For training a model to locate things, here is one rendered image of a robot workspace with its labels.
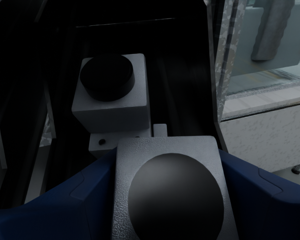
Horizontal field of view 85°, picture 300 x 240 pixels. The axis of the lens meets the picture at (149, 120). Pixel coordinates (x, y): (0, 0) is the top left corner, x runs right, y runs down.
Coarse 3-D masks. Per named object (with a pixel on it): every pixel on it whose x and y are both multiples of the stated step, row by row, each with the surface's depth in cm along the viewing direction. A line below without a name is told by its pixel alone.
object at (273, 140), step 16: (256, 96) 92; (272, 96) 90; (288, 96) 89; (224, 112) 81; (240, 112) 83; (256, 112) 89; (272, 112) 90; (288, 112) 93; (224, 128) 87; (240, 128) 91; (256, 128) 94; (272, 128) 98; (288, 128) 102; (240, 144) 99; (256, 144) 103; (272, 144) 108; (288, 144) 112; (256, 160) 114; (272, 160) 120; (288, 160) 126
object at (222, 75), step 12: (216, 0) 14; (228, 0) 13; (240, 0) 13; (216, 12) 14; (228, 12) 13; (240, 12) 13; (216, 24) 14; (228, 24) 14; (240, 24) 14; (216, 36) 14; (228, 36) 15; (216, 48) 15; (228, 48) 15; (216, 60) 15; (228, 60) 16; (216, 72) 16; (228, 72) 16; (216, 84) 17; (228, 84) 17
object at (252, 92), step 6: (282, 84) 95; (288, 84) 95; (294, 84) 97; (252, 90) 91; (258, 90) 92; (264, 90) 94; (270, 90) 94; (228, 96) 89; (234, 96) 91; (240, 96) 91; (246, 96) 92
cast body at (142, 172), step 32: (160, 128) 12; (128, 160) 7; (160, 160) 6; (192, 160) 6; (128, 192) 6; (160, 192) 5; (192, 192) 5; (224, 192) 6; (128, 224) 6; (160, 224) 5; (192, 224) 5; (224, 224) 6
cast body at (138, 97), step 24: (96, 72) 9; (120, 72) 9; (144, 72) 10; (96, 96) 9; (120, 96) 9; (144, 96) 9; (96, 120) 10; (120, 120) 10; (144, 120) 10; (96, 144) 11
